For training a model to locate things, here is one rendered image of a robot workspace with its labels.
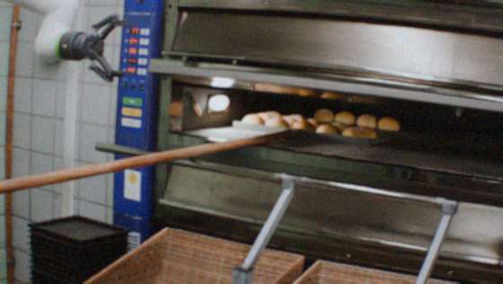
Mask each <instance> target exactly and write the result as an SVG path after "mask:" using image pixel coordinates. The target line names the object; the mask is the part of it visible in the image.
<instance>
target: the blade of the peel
mask: <svg viewBox="0 0 503 284"><path fill-rule="evenodd" d="M233 129H241V130H249V131H256V132H264V133H272V132H279V131H283V130H284V129H287V128H280V127H271V126H264V125H256V123H249V122H241V121H234V125H233ZM375 135H376V138H362V137H354V136H347V135H340V134H332V133H324V132H317V131H310V130H303V131H302V136H301V138H315V140H321V141H329V142H337V143H343V144H351V145H358V146H372V145H375V144H379V143H383V142H386V141H389V140H393V138H399V137H398V136H391V135H383V134H375Z"/></svg>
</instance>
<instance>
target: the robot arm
mask: <svg viewBox="0 0 503 284"><path fill-rule="evenodd" d="M0 1H3V2H7V3H9V4H15V5H17V6H19V7H22V8H24V9H26V10H30V11H32V12H33V13H38V14H40V15H41V16H43V18H44V21H43V24H42V26H41V28H40V32H39V34H38V36H37V39H36V40H35V46H34V50H35V52H36V54H37V57H38V58H39V59H40V60H43V61H46V62H55V61H62V60H69V61H77V62H78V61H82V60H84V59H86V58H88V59H90V60H91V61H90V65H89V66H88V67H87V68H88V69H89V70H92V71H93V72H95V73H96V74H97V75H98V76H99V77H100V78H101V79H103V80H104V81H105V82H106V83H114V78H115V77H117V78H120V77H122V76H123V75H124V74H127V75H133V74H135V72H133V71H124V70H115V71H113V69H112V68H111V67H110V65H109V64H108V63H107V60H106V57H104V55H103V53H104V40H105V39H106V38H107V37H108V36H109V35H110V34H111V33H112V32H113V31H114V30H115V29H116V28H117V27H118V26H125V27H138V25H137V24H127V20H120V19H119V15H118V14H115V13H112V14H111V15H109V16H108V17H107V18H105V19H103V20H102V21H101V22H99V23H97V24H93V25H92V26H91V28H92V29H93V34H92V35H88V34H85V33H84V32H82V31H71V29H72V26H73V24H74V21H75V17H76V16H77V13H78V10H79V1H78V0H0ZM107 24H109V25H108V26H107V27H106V28H105V29H104V30H103V31H102V32H101V33H99V34H98V33H97V31H98V30H99V29H100V28H102V27H104V26H105V25H107ZM94 61H98V62H99V63H100V65H101V66H102V69H103V70H104V71H103V70H101V68H100V67H98V65H96V64H95V62H94Z"/></svg>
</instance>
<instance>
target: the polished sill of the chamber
mask: <svg viewBox="0 0 503 284"><path fill-rule="evenodd" d="M224 141H230V140H225V138H213V137H207V136H201V135H193V134H187V133H181V132H176V133H169V134H168V145H170V146H182V147H193V146H203V145H208V144H214V143H219V142H224ZM218 153H224V154H231V155H236V156H241V157H249V158H254V159H260V160H267V161H272V162H279V163H285V164H296V165H302V166H309V167H314V168H321V169H326V170H332V171H339V172H344V173H355V174H361V175H366V176H373V177H378V178H384V179H390V180H395V181H400V182H403V181H406V182H415V183H422V184H426V185H432V186H437V187H443V188H444V187H447V188H453V189H457V190H463V191H477V192H482V193H487V194H491V195H494V194H497V195H501V196H503V180H500V179H494V178H489V177H479V176H473V175H468V174H462V173H453V172H441V171H436V170H430V169H425V168H418V167H413V166H407V165H401V164H390V163H384V162H378V161H372V160H366V159H359V158H354V157H347V156H341V155H328V154H323V153H316V152H310V151H303V150H297V149H291V148H284V147H277V146H265V145H255V146H247V147H241V148H236V149H231V150H225V151H221V152H218Z"/></svg>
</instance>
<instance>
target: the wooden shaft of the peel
mask: <svg viewBox="0 0 503 284"><path fill-rule="evenodd" d="M291 136H292V133H291V131H290V130H283V131H279V132H272V133H268V134H262V135H256V136H251V137H246V138H236V139H235V140H230V141H224V142H219V143H214V144H208V145H203V146H193V147H187V148H182V149H177V150H171V151H165V152H161V153H155V154H151V155H141V156H136V157H130V158H125V159H120V160H115V161H109V162H105V163H100V164H91V165H86V166H82V167H76V168H71V169H67V170H62V171H57V172H48V173H40V174H35V175H32V176H26V177H22V178H18V179H17V178H13V179H9V180H5V181H0V194H3V193H4V194H6V193H10V192H14V191H21V190H25V189H26V190H29V189H34V188H38V187H41V186H46V185H50V184H54V183H55V184H58V183H62V182H70V181H73V180H79V179H83V178H87V177H92V176H96V175H101V174H102V175H105V174H109V173H117V172H122V171H127V170H132V169H137V168H141V167H146V166H150V165H155V164H163V163H168V162H173V161H178V160H183V159H188V158H192V157H198V156H202V155H207V154H211V153H216V152H221V151H225V150H231V149H236V148H241V147H247V146H255V145H260V144H265V143H269V142H275V141H279V140H284V138H291Z"/></svg>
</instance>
